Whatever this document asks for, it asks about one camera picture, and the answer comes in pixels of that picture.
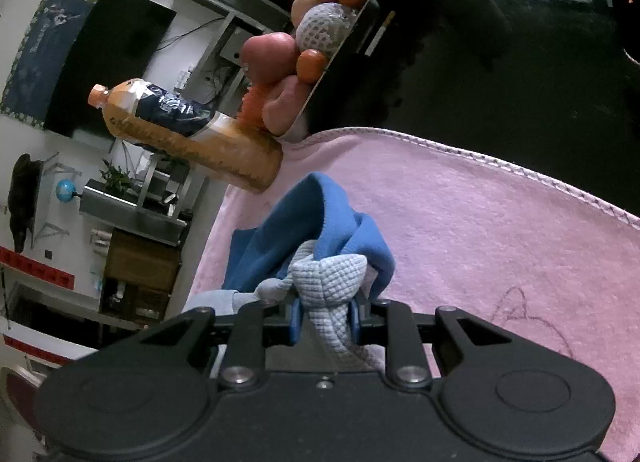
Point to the black wall television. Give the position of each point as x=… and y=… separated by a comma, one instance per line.
x=116, y=43

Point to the black fruit tray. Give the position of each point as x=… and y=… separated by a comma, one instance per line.
x=361, y=85

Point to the large red apple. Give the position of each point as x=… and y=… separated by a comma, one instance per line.
x=269, y=58

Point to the foam netted fruit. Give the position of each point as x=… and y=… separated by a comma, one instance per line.
x=325, y=27

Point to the grey blue waffle sweater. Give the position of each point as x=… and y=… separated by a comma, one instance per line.
x=313, y=243

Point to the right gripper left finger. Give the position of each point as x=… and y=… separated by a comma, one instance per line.
x=258, y=327

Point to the brown wooden cabinet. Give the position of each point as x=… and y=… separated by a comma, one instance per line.
x=138, y=278

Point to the red wall couplet banner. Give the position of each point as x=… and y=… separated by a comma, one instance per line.
x=36, y=270

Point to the blue desk globe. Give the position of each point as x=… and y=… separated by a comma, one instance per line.
x=66, y=191

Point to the orange juice bottle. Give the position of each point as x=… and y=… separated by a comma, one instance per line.
x=145, y=114

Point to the small orange tangerine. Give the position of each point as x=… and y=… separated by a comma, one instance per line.
x=311, y=65

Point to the pink dog print blanket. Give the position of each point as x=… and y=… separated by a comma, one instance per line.
x=527, y=252

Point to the left grey tower speaker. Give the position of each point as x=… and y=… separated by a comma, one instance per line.
x=125, y=215

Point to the potted green plant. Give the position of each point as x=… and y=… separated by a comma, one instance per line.
x=115, y=181

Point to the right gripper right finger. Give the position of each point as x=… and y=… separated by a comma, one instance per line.
x=400, y=331

